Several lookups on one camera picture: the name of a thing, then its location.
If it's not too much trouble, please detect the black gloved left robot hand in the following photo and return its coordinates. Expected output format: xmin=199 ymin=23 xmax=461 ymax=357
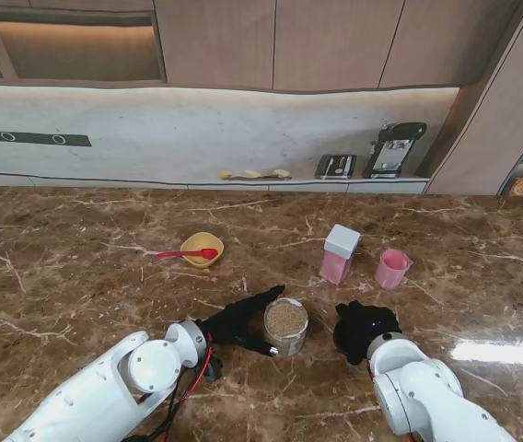
xmin=201 ymin=284 xmax=286 ymax=358

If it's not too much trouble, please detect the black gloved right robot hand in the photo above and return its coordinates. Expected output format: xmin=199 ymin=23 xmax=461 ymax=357
xmin=332 ymin=299 xmax=403 ymax=367

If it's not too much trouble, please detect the clear grain jar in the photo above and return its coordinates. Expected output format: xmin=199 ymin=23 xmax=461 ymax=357
xmin=262 ymin=297 xmax=310 ymax=357

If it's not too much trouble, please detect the pink plastic measuring cup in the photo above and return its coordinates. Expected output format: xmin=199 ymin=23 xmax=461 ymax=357
xmin=374 ymin=248 xmax=413 ymax=291

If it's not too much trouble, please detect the pink container with white lid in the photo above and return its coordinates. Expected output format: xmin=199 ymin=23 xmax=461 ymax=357
xmin=319 ymin=223 xmax=362 ymax=285

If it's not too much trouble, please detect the white square container lid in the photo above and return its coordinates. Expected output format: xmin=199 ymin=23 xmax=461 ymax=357
xmin=324 ymin=223 xmax=362 ymax=260

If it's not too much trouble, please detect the red plastic measuring spoon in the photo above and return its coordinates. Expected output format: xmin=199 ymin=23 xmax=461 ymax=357
xmin=156 ymin=248 xmax=219 ymax=260

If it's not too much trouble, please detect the yellow plastic bowl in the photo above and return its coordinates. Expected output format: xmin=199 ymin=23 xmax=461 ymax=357
xmin=180 ymin=232 xmax=225 ymax=269

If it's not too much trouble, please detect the dark wooden serving board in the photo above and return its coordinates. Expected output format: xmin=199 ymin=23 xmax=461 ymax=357
xmin=228 ymin=173 xmax=293 ymax=181

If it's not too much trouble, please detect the white back counter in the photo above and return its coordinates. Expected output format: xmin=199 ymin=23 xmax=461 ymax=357
xmin=0 ymin=170 xmax=431 ymax=213

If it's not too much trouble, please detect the black toaster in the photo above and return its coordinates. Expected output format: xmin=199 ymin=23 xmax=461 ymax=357
xmin=314 ymin=154 xmax=357 ymax=180

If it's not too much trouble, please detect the black espresso machine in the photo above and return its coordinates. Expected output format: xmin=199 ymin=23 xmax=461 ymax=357
xmin=362 ymin=122 xmax=428 ymax=180

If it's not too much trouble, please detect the tall beige cabinet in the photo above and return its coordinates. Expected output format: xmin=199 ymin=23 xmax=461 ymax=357
xmin=425 ymin=0 xmax=523 ymax=197

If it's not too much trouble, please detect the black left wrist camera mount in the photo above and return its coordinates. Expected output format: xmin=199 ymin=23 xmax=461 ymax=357
xmin=203 ymin=354 xmax=224 ymax=382

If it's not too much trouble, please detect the red and black left arm cable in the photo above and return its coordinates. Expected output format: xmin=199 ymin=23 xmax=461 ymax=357
xmin=130 ymin=343 xmax=215 ymax=442

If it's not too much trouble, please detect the black wall control strip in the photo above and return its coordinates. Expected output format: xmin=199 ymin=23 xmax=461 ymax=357
xmin=0 ymin=129 xmax=93 ymax=148

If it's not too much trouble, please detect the beige wall cabinet door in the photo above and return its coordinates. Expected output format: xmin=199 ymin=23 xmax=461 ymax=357
xmin=378 ymin=0 xmax=523 ymax=89
xmin=154 ymin=0 xmax=277 ymax=92
xmin=272 ymin=0 xmax=406 ymax=92

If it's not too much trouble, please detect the lit open wall shelf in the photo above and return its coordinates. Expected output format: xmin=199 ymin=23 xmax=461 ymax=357
xmin=0 ymin=0 xmax=168 ymax=87

